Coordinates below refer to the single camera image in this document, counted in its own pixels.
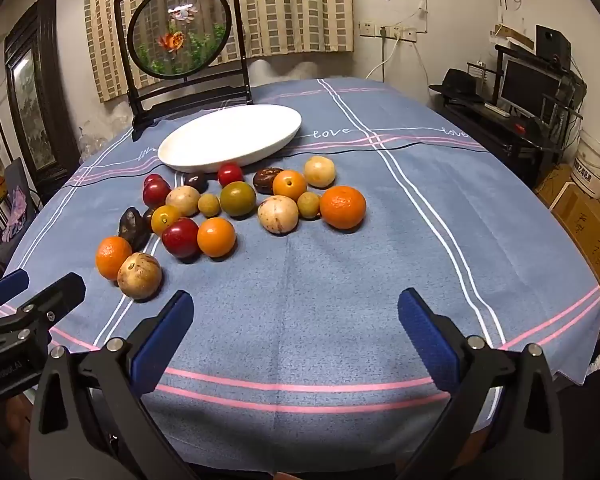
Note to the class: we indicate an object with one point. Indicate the white bucket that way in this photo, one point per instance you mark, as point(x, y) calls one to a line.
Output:
point(594, 167)

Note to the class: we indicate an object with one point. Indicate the orange mandarin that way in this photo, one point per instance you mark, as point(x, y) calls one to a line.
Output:
point(113, 258)
point(343, 207)

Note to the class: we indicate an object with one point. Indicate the small smooth orange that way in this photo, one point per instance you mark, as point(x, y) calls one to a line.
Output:
point(289, 185)
point(216, 237)

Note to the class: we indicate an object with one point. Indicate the dark chair with clothes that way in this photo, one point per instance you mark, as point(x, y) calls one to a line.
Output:
point(15, 205)

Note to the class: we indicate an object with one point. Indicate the dark purple plum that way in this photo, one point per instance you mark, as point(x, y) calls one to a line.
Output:
point(196, 181)
point(147, 216)

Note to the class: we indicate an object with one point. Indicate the green orange tangerine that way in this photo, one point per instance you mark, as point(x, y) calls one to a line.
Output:
point(238, 199)

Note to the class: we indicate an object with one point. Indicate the blue striped tablecloth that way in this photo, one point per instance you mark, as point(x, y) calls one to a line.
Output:
point(330, 285)

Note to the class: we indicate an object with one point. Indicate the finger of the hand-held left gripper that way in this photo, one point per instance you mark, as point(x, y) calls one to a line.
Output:
point(5, 285)
point(60, 292)

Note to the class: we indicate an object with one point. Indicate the computer monitor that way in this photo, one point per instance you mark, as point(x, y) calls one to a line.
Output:
point(527, 85)

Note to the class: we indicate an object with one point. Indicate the beige checked curtain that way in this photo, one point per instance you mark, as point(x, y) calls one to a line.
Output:
point(290, 5)

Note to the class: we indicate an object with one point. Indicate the crumpled clear plastic wrap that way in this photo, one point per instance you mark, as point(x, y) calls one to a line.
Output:
point(90, 142)

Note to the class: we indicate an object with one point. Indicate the red plum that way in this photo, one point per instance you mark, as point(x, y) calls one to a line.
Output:
point(180, 238)
point(156, 194)

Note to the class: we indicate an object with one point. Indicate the beige passionfruit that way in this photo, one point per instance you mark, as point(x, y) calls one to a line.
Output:
point(319, 171)
point(183, 200)
point(278, 214)
point(139, 276)

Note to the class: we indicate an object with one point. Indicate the white oval plate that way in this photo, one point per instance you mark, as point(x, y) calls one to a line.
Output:
point(230, 135)

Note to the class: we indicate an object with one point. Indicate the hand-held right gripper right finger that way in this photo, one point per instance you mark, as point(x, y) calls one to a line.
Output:
point(425, 340)

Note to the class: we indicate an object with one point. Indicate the flat cardboard box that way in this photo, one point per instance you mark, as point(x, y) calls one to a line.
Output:
point(515, 37)

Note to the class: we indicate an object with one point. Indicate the red tomato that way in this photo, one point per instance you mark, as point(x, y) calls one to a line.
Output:
point(152, 178)
point(230, 174)

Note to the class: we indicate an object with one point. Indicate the black hat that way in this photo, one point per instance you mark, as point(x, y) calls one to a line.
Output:
point(457, 85)

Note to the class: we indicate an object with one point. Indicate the black speaker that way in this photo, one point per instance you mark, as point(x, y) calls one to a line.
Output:
point(552, 42)

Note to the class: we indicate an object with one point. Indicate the dark framed picture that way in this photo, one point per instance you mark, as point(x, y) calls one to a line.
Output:
point(30, 90)

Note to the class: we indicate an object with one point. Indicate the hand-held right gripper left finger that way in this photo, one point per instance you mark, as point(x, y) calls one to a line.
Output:
point(162, 345)

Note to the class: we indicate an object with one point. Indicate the small tan longan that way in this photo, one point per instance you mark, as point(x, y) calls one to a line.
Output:
point(308, 205)
point(209, 205)

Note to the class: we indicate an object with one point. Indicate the black desk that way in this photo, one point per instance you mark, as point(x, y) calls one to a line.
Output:
point(500, 137)

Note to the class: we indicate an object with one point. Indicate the dark brown water chestnut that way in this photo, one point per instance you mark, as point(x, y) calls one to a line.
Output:
point(265, 180)
point(131, 230)

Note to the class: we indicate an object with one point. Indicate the yellow orange tomato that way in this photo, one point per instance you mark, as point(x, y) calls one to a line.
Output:
point(166, 219)

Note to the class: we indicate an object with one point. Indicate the white wall socket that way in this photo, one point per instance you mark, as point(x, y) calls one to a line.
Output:
point(365, 27)

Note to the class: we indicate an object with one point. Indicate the white keyboard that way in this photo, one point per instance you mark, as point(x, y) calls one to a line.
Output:
point(497, 109)

